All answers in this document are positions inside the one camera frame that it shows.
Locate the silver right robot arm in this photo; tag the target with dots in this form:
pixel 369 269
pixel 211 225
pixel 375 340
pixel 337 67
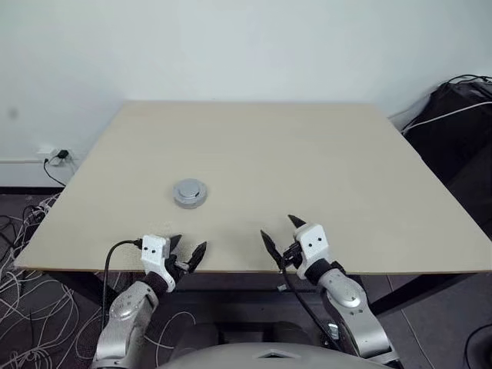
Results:
pixel 353 303

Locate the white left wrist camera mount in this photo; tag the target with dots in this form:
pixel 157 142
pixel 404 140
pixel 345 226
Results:
pixel 153 250

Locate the black bag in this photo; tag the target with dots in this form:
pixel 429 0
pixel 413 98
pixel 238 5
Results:
pixel 453 153

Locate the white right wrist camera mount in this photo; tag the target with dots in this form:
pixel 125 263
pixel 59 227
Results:
pixel 313 242

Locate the silver robot torso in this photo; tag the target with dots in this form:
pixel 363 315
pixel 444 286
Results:
pixel 261 355

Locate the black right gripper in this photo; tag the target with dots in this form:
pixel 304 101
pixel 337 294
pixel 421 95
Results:
pixel 291 256

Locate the silver motor lid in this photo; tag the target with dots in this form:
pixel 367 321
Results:
pixel 190 188

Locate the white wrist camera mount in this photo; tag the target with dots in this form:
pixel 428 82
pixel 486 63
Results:
pixel 153 250
pixel 313 242

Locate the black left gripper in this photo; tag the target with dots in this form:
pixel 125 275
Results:
pixel 176 269

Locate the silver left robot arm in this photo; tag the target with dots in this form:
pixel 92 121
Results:
pixel 127 307

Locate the black power adapter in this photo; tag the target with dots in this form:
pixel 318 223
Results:
pixel 62 154

